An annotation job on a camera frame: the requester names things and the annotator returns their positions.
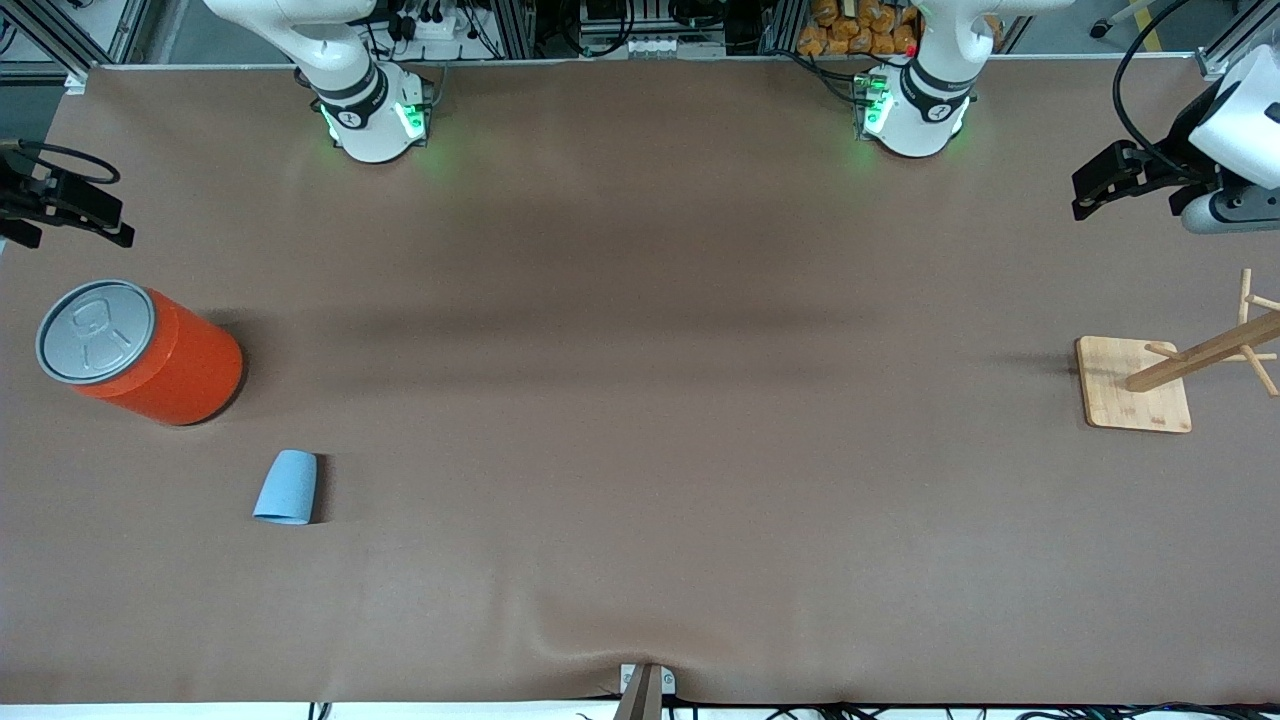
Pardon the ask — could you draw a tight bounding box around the black electronics box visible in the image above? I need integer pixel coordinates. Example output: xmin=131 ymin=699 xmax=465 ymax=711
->
xmin=580 ymin=0 xmax=641 ymax=31

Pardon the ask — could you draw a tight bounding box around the white power strip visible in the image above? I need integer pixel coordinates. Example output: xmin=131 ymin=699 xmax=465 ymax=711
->
xmin=395 ymin=5 xmax=471 ymax=43

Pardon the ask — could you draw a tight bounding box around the brown post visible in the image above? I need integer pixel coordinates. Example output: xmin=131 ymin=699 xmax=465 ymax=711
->
xmin=612 ymin=664 xmax=665 ymax=720

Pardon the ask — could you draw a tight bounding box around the grey metal bracket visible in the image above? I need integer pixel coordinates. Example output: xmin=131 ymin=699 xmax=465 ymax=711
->
xmin=619 ymin=663 xmax=677 ymax=697

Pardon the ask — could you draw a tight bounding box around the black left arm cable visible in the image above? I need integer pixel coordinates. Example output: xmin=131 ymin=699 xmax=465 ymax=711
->
xmin=1112 ymin=0 xmax=1203 ymax=181

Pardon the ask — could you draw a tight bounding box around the orange snack bag pile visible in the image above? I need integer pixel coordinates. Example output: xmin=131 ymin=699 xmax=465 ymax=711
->
xmin=797 ymin=0 xmax=923 ymax=57

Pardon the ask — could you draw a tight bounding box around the orange can with grey lid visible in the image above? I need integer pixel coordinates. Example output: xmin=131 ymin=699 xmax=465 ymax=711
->
xmin=35 ymin=279 xmax=245 ymax=428

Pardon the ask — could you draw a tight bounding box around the grey trolley leg with wheel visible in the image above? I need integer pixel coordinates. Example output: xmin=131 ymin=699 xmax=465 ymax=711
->
xmin=1088 ymin=0 xmax=1151 ymax=41

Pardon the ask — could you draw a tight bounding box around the blue plastic cup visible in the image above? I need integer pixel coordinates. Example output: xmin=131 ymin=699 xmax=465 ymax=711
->
xmin=252 ymin=449 xmax=318 ymax=526

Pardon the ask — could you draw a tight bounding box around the wooden cup rack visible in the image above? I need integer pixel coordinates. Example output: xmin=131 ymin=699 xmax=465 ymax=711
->
xmin=1075 ymin=268 xmax=1280 ymax=434

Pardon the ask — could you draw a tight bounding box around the aluminium frame profile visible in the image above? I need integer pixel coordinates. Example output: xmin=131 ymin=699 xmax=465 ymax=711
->
xmin=763 ymin=0 xmax=801 ymax=56
xmin=1195 ymin=0 xmax=1280 ymax=81
xmin=493 ymin=0 xmax=537 ymax=59
xmin=0 ymin=0 xmax=91 ymax=96

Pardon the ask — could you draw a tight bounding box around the brown table mat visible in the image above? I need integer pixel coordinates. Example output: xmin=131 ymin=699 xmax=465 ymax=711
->
xmin=0 ymin=55 xmax=1280 ymax=706

